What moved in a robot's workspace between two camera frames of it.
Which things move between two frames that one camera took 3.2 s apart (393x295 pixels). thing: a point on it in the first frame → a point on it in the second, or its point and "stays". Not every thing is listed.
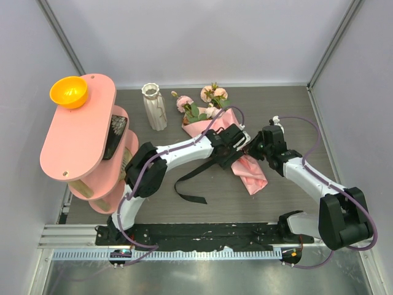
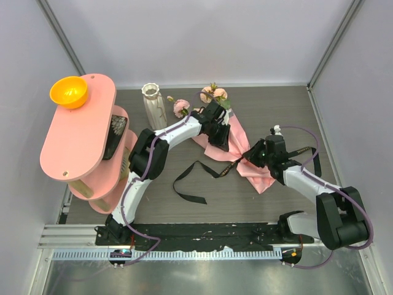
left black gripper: (225, 162) → (223, 142)
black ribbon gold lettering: (201, 200) → (184, 197)
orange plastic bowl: (69, 91) stays
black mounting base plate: (170, 237) stays
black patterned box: (116, 126) stays
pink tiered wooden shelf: (84, 146) stays
